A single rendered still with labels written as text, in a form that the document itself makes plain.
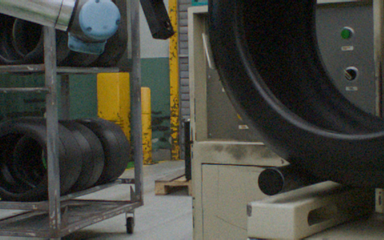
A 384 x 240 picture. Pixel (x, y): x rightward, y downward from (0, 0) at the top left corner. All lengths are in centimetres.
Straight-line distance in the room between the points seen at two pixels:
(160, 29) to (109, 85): 953
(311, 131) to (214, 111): 99
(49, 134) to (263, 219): 350
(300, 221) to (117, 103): 974
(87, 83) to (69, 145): 692
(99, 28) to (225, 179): 82
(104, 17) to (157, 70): 983
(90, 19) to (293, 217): 52
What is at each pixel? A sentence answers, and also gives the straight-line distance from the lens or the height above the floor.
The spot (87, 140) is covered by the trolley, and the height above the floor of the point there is 71.
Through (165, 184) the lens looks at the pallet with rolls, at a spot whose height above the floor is 11.
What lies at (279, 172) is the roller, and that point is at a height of 92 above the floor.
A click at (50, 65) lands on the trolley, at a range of 478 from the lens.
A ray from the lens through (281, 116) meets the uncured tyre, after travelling 134.
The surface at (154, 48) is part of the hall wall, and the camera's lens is 1138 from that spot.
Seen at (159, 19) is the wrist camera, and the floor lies 118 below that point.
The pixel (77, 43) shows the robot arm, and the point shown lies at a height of 115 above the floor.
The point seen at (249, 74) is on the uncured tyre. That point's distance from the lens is 137.
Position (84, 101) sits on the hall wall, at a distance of 1190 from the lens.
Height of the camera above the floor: 107
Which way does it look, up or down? 3 degrees down
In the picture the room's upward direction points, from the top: 1 degrees counter-clockwise
